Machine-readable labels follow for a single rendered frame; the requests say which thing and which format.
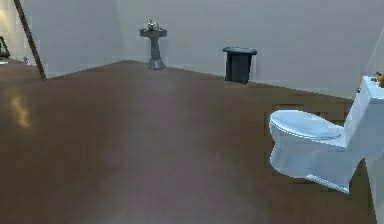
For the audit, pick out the black bin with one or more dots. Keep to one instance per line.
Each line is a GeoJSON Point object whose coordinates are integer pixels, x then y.
{"type": "Point", "coordinates": [238, 66]}

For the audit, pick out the white toilet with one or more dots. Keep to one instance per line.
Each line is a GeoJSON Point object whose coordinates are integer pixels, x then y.
{"type": "Point", "coordinates": [313, 146]}

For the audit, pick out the grey pedestal sink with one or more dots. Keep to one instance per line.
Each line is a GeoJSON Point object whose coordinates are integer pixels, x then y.
{"type": "Point", "coordinates": [154, 46]}

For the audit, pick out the silver faucet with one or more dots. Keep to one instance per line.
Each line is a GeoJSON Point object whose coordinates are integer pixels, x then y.
{"type": "Point", "coordinates": [152, 25]}

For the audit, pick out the small colourful object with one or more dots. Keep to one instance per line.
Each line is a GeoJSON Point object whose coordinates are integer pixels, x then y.
{"type": "Point", "coordinates": [380, 79]}

